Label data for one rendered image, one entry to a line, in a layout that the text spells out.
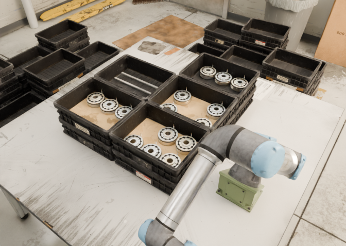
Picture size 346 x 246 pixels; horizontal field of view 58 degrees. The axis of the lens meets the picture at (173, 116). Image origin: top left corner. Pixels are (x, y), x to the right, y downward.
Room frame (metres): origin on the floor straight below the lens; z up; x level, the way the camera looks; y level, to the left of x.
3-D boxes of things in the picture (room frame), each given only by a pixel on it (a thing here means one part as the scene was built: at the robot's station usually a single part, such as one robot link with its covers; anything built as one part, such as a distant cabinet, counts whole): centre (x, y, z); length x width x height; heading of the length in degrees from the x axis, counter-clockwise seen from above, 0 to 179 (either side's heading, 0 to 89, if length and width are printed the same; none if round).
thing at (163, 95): (1.30, -0.11, 0.87); 0.40 x 0.30 x 0.11; 56
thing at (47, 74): (2.17, 0.96, 0.37); 0.40 x 0.30 x 0.45; 144
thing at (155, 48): (2.23, 0.17, 0.71); 0.22 x 0.19 x 0.01; 54
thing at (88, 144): (1.28, 0.39, 0.76); 0.40 x 0.30 x 0.12; 56
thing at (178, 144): (1.05, -0.06, 0.86); 0.10 x 0.10 x 0.01
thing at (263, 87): (1.75, -0.51, 0.70); 0.33 x 0.23 x 0.01; 54
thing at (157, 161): (1.06, 0.06, 0.92); 0.40 x 0.30 x 0.02; 56
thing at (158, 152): (0.99, 0.11, 0.86); 0.10 x 0.10 x 0.01
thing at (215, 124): (1.30, -0.11, 0.92); 0.40 x 0.30 x 0.02; 56
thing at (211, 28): (2.98, -0.56, 0.31); 0.40 x 0.30 x 0.34; 54
